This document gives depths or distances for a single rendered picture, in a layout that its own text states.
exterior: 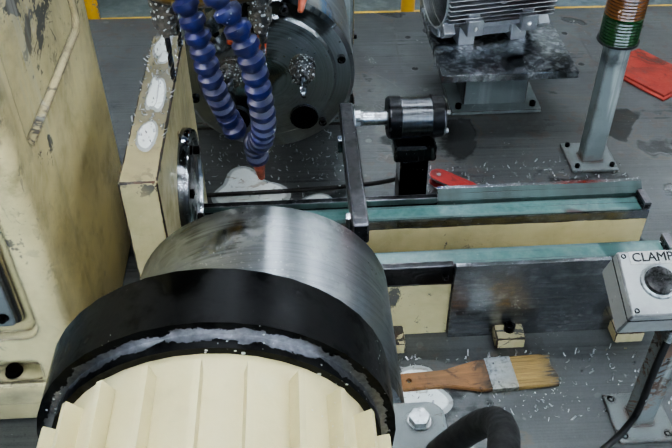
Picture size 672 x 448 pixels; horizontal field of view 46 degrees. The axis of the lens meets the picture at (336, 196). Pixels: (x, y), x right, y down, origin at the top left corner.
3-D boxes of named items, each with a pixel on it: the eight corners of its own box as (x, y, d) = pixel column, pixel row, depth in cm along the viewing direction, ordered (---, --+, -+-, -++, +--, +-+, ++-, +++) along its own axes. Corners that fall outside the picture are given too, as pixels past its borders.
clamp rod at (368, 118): (350, 129, 110) (350, 117, 108) (349, 120, 111) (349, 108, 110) (408, 126, 110) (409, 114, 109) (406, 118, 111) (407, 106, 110)
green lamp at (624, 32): (604, 50, 121) (611, 23, 118) (592, 31, 125) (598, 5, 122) (643, 49, 121) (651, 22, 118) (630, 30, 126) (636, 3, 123)
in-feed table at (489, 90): (436, 132, 144) (441, 76, 137) (416, 56, 165) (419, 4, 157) (567, 127, 145) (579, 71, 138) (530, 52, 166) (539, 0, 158)
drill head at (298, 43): (185, 186, 115) (159, 29, 99) (204, 45, 146) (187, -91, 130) (358, 178, 116) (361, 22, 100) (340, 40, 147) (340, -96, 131)
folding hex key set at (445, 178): (424, 184, 133) (425, 175, 132) (435, 174, 135) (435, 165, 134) (471, 204, 129) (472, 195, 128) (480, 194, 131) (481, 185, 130)
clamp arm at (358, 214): (334, 120, 112) (346, 244, 93) (334, 102, 110) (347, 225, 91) (359, 119, 112) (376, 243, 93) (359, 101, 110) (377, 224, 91)
